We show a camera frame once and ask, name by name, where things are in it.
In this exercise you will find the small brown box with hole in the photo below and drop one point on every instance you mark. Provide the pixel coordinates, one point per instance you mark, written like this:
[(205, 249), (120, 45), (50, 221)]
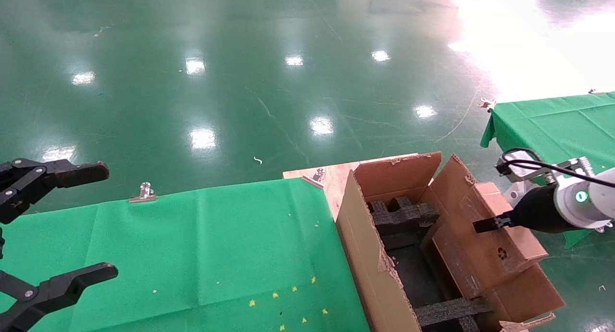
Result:
[(485, 260)]

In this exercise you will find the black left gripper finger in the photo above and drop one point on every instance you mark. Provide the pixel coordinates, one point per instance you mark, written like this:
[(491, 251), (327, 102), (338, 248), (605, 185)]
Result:
[(57, 171), (57, 288)]

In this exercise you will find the large open brown carton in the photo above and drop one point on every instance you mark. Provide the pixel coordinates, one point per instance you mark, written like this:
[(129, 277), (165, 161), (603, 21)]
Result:
[(365, 255)]

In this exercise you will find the black foam bar insert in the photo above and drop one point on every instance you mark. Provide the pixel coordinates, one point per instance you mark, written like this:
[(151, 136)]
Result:
[(447, 310)]

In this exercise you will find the black notched foam insert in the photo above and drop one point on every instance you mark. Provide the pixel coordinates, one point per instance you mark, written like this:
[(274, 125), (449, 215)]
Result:
[(403, 214)]

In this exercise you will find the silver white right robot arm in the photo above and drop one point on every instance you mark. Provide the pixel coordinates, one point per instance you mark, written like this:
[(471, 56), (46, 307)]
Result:
[(600, 197)]

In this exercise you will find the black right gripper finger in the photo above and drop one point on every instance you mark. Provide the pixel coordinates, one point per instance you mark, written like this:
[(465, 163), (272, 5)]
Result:
[(492, 223)]

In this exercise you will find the white tubular table leg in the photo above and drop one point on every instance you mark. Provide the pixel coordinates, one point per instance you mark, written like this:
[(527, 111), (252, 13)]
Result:
[(514, 193)]

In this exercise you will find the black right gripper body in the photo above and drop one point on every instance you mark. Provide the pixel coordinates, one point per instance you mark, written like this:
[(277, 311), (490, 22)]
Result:
[(535, 209)]

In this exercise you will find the silver binder clip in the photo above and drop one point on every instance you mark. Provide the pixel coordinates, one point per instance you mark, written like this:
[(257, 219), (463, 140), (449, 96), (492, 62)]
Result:
[(314, 177), (142, 193), (604, 227), (593, 91), (486, 103)]

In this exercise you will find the large green table cloth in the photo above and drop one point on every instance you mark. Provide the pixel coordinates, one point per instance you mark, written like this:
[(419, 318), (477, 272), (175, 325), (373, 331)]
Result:
[(192, 255)]

